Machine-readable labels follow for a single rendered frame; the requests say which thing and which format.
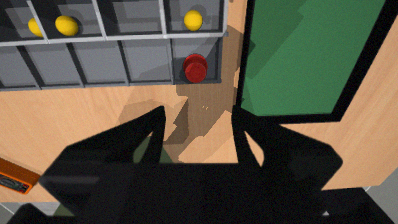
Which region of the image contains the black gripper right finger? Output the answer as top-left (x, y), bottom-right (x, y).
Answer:
top-left (231, 105), bottom-right (343, 200)

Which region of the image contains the yellow ball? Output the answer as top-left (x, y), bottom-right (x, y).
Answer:
top-left (55, 15), bottom-right (78, 36)
top-left (184, 10), bottom-right (203, 31)
top-left (28, 18), bottom-right (43, 37)

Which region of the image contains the orange-brown flat block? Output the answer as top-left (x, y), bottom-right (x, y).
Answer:
top-left (0, 158), bottom-right (40, 194)

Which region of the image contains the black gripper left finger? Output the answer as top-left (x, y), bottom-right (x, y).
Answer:
top-left (53, 105), bottom-right (166, 163)

